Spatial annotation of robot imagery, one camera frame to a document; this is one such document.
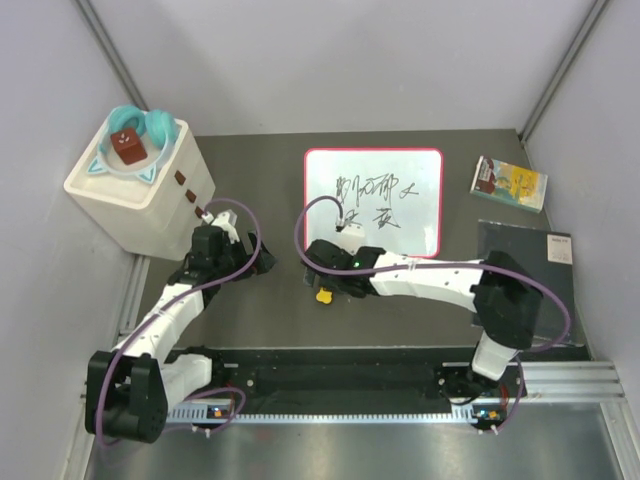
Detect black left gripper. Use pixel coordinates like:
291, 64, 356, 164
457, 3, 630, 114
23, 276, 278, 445
214, 230, 276, 282

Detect yellow bone shaped eraser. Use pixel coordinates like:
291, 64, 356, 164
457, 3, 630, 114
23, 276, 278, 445
315, 287, 333, 305

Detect pink framed whiteboard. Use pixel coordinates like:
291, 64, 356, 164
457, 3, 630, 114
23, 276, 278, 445
303, 147, 444, 259

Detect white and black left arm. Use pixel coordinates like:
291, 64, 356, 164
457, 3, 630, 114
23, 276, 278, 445
84, 223, 275, 443

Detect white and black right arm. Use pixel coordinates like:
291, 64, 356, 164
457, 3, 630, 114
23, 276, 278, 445
303, 240, 543, 401

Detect white foam box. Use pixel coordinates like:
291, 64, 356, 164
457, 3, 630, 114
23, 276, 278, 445
64, 119, 215, 260

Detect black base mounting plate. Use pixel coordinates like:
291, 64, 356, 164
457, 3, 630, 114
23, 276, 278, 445
185, 346, 503, 415

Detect teal cat ear headphones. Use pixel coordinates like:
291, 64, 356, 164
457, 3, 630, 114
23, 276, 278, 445
86, 105, 180, 185

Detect brown cube toy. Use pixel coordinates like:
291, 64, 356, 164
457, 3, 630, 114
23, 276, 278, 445
110, 127, 147, 166

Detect colourful illustrated book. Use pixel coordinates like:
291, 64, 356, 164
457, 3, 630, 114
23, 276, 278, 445
470, 156, 548, 213

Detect black notebook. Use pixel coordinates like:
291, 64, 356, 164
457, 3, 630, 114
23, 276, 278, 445
477, 220, 585, 347

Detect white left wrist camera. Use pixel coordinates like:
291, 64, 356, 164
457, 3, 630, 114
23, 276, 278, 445
201, 209, 240, 244

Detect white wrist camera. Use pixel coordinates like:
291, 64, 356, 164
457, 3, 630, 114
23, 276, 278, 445
201, 209, 240, 244
335, 223, 366, 255

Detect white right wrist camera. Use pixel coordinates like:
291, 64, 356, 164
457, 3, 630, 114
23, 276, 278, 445
335, 223, 366, 255

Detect grey slotted cable duct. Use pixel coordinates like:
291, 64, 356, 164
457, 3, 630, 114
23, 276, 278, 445
167, 402, 481, 426

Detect aluminium extrusion rail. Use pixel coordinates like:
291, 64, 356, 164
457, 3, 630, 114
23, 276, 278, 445
523, 361, 625, 403

